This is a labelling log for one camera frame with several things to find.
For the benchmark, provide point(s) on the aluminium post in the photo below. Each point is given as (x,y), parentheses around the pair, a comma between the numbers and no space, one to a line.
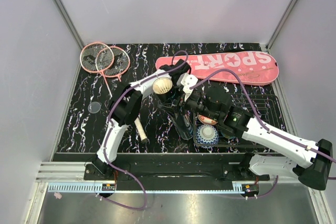
(289,9)
(69,23)

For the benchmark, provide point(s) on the pink badminton racket right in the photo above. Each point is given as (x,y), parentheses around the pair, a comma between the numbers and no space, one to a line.
(120,65)

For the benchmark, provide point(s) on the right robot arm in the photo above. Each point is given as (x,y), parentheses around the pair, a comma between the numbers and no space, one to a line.
(308,161)

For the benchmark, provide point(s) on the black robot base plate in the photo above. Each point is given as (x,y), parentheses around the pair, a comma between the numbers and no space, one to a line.
(221,166)

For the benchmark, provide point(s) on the pink badminton racket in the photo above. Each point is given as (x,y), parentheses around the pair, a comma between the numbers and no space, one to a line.
(97,57)
(120,65)

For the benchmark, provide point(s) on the clear plastic tube lid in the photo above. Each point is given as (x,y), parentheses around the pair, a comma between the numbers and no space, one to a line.
(94,107)

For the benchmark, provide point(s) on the black shuttlecock tube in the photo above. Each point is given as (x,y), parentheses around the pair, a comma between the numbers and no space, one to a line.
(179,119)

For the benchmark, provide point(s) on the aluminium post right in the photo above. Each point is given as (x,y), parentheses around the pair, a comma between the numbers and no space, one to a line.
(289,9)

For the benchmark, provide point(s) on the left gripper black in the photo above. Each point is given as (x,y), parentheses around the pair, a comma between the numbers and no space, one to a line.
(185,68)

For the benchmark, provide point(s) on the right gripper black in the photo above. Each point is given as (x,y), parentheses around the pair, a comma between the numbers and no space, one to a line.
(181,102)

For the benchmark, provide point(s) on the blue ceramic cup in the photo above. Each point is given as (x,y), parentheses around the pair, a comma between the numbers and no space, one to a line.
(225,135)

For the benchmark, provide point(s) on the aluminium post left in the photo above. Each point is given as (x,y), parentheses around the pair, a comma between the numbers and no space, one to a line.
(69,23)

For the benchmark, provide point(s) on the white feather shuttlecock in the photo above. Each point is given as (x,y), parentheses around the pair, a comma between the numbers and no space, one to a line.
(162,85)

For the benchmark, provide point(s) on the pink badminton racket left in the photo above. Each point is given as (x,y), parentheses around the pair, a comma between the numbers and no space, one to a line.
(97,57)

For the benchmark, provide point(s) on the red patterned bowl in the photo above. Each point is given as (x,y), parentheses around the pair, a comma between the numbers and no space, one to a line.
(206,120)

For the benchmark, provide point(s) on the blue patterned bowl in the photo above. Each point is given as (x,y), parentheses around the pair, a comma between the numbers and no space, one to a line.
(207,136)

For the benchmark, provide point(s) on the aluminium frame rail front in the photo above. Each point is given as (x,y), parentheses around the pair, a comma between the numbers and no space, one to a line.
(80,177)

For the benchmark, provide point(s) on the pink sport racket bag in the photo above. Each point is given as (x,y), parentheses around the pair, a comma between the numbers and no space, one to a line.
(254,68)

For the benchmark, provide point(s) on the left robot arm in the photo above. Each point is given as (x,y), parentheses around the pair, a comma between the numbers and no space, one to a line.
(126,104)

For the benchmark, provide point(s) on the black wire dish rack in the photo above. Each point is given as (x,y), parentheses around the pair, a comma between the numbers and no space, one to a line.
(268,109)

